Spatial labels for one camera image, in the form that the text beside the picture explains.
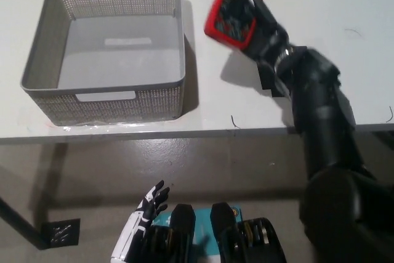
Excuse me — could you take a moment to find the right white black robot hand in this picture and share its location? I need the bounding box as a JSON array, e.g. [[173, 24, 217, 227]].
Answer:
[[229, 0, 297, 71]]

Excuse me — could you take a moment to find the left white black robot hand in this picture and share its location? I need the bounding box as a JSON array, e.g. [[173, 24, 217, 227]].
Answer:
[[110, 179, 171, 261]]

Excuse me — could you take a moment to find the red digital multimeter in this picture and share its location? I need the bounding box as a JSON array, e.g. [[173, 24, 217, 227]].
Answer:
[[203, 0, 274, 51]]

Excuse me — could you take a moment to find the black table foot plate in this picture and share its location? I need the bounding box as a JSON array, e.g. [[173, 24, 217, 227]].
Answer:
[[39, 218, 82, 250]]

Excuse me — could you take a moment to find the black robot torso teal top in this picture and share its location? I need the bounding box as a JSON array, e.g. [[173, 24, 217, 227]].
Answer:
[[143, 201, 289, 263]]

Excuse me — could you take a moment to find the clear plastic tape strip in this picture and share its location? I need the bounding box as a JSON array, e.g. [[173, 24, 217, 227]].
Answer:
[[60, 119, 179, 131]]

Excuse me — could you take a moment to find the black table leg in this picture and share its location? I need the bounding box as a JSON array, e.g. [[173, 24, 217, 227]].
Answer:
[[0, 194, 42, 247]]

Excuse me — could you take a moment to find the gray perforated plastic basket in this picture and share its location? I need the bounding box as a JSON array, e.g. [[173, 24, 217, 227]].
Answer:
[[20, 0, 187, 127]]

